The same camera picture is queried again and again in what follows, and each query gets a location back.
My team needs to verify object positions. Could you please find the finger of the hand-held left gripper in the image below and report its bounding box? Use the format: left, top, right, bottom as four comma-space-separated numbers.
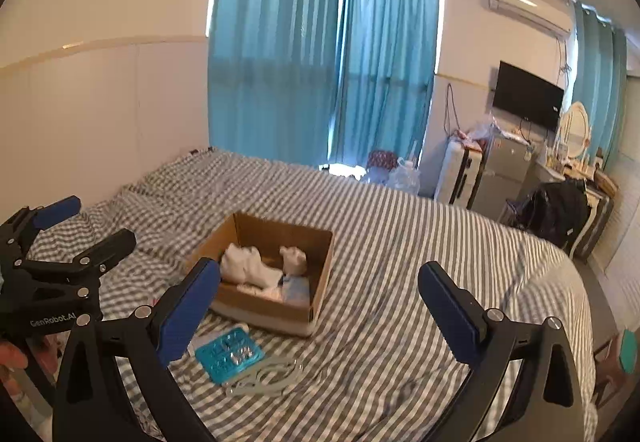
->
0, 195, 82, 269
15, 229, 137, 297

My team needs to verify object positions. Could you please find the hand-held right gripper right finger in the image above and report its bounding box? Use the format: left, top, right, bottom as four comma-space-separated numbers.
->
418, 261, 587, 442

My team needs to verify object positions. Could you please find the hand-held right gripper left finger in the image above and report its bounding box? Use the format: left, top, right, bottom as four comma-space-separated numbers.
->
52, 257, 221, 442

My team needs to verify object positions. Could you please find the teal blister pack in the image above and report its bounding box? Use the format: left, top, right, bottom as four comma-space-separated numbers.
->
194, 328, 265, 386

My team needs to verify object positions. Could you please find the cardboard box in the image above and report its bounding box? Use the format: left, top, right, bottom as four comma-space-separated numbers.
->
185, 212, 334, 338

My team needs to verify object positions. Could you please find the clear plastic hanger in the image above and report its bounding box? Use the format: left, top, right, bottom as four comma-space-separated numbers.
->
225, 354, 304, 398

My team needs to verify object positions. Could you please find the person's left hand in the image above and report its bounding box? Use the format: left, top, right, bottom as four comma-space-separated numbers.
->
0, 341, 29, 369

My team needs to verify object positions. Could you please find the striped pillow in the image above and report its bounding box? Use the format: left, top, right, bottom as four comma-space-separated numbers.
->
82, 194, 201, 273

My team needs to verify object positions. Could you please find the large white folded cloth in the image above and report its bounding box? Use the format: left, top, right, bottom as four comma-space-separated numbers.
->
220, 244, 286, 297

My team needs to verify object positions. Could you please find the bed with striped sheet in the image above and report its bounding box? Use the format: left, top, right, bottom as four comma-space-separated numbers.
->
0, 149, 599, 442

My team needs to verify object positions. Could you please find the light blue folded cloth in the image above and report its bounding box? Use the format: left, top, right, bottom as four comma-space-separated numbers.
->
280, 274, 314, 307

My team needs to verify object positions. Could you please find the small white crumpled cloth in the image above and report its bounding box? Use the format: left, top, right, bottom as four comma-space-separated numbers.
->
279, 246, 309, 280

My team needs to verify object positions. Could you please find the white suitcase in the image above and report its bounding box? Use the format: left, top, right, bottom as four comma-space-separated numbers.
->
434, 137, 484, 207

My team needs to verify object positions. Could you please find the clear water jug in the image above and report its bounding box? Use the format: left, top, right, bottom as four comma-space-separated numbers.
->
387, 157, 422, 195

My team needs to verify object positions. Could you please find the black backpack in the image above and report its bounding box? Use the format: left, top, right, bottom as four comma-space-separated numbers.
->
520, 179, 591, 249

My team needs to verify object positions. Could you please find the silver small refrigerator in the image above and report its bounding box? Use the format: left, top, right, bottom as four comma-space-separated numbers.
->
470, 132, 539, 223

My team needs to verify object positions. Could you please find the red patterned bag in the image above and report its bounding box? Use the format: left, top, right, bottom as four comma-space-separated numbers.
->
367, 149, 399, 171

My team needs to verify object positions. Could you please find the white dressing table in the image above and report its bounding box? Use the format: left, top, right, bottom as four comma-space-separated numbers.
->
535, 157, 617, 259

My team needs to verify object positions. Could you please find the teal flat object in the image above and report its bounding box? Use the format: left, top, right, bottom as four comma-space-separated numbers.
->
617, 329, 639, 376

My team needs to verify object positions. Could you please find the clear plastic bag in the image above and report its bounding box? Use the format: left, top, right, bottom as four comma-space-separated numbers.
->
452, 117, 501, 153

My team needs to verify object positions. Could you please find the oval white vanity mirror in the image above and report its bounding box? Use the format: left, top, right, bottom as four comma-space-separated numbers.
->
556, 102, 592, 161

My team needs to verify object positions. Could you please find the narrow teal curtain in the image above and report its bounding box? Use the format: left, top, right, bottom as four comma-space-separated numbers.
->
327, 0, 446, 173

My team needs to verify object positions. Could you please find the wide teal curtain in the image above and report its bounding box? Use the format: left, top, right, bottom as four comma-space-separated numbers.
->
207, 0, 349, 167

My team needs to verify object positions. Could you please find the teal curtain beside mirror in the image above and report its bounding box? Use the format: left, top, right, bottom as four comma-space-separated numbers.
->
570, 0, 629, 173

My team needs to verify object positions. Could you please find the white air conditioner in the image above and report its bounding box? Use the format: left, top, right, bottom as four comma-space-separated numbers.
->
487, 0, 574, 39

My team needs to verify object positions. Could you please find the black wall television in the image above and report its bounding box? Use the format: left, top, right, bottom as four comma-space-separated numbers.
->
492, 60, 566, 133

